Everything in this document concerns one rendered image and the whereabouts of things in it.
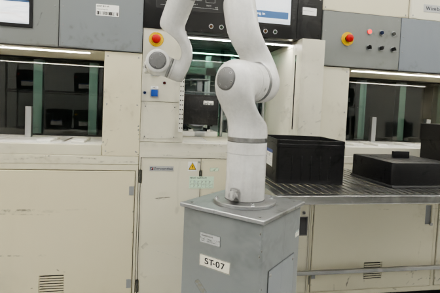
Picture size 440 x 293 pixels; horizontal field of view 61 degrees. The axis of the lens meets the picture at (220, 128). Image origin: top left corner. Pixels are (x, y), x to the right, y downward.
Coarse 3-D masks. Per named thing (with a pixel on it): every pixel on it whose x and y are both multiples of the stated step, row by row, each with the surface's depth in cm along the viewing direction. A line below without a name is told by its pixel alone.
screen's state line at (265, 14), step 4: (260, 12) 182; (264, 12) 182; (268, 12) 183; (272, 12) 183; (276, 12) 184; (280, 12) 184; (284, 12) 184; (260, 16) 182; (264, 16) 182; (268, 16) 183; (272, 16) 183; (276, 16) 184; (280, 16) 184; (284, 16) 184
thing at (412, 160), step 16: (368, 160) 160; (384, 160) 151; (400, 160) 152; (416, 160) 155; (432, 160) 158; (368, 176) 160; (384, 176) 150; (400, 176) 146; (416, 176) 147; (432, 176) 149
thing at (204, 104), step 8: (192, 80) 235; (200, 80) 229; (208, 80) 231; (200, 88) 229; (184, 96) 219; (192, 96) 220; (200, 96) 221; (208, 96) 222; (216, 96) 223; (184, 104) 219; (192, 104) 220; (200, 104) 221; (208, 104) 222; (216, 104) 223; (184, 112) 220; (192, 112) 221; (200, 112) 222; (208, 112) 223; (216, 112) 223; (184, 120) 220; (192, 120) 221; (200, 120) 222; (208, 120) 223; (216, 120) 224; (208, 128) 243
